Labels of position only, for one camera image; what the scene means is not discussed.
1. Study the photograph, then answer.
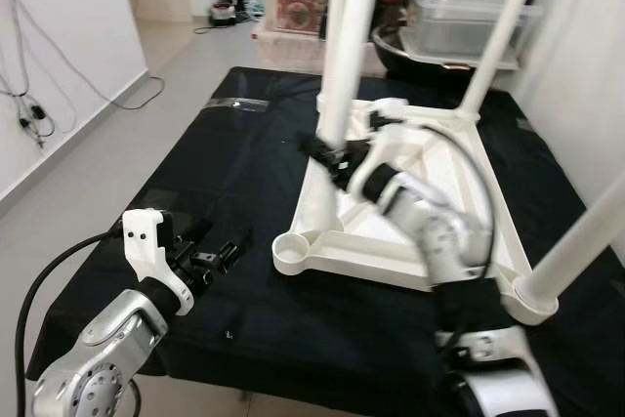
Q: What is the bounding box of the clear adhesive tape patch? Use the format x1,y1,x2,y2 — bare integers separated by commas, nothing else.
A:
205,95,270,113

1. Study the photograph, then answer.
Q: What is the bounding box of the black tablecloth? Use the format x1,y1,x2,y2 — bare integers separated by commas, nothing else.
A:
24,65,625,384

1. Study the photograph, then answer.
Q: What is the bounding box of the thin black floor cable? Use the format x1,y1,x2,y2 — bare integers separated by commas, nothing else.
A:
98,70,167,110

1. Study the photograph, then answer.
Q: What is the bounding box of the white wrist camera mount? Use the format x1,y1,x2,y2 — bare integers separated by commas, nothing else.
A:
347,98,411,201
122,209,196,315

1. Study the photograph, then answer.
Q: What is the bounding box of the beige covered low bench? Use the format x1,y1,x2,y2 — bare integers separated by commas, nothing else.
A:
252,28,382,74

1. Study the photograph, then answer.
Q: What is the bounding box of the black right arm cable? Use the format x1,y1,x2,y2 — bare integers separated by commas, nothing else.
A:
386,122,499,286

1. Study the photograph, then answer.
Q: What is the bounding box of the thin grey wall cable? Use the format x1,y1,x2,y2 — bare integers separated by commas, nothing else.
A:
0,0,99,149

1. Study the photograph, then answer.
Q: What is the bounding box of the small floor appliance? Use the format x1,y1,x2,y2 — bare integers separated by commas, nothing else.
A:
208,2,240,27

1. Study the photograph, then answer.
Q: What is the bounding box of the clear plastic storage box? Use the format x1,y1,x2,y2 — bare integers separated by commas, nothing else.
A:
400,0,543,59

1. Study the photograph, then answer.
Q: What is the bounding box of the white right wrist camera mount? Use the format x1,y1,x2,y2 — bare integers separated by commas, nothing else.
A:
347,98,411,201

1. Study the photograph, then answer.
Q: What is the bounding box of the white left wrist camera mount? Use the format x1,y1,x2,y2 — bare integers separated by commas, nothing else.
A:
122,209,196,315

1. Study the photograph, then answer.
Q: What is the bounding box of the white plastic children table top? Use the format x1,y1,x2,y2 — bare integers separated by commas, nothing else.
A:
271,95,560,327

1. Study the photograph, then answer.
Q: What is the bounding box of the red printed food box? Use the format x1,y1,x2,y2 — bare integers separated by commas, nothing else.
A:
273,0,333,35

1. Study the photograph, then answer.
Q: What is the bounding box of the white floor cable bundle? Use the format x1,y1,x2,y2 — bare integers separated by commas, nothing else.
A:
237,0,265,25

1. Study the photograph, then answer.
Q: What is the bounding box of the black wok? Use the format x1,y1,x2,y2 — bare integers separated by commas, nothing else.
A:
371,26,519,81

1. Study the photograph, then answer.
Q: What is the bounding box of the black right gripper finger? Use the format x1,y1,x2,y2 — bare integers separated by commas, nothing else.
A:
298,134,343,179

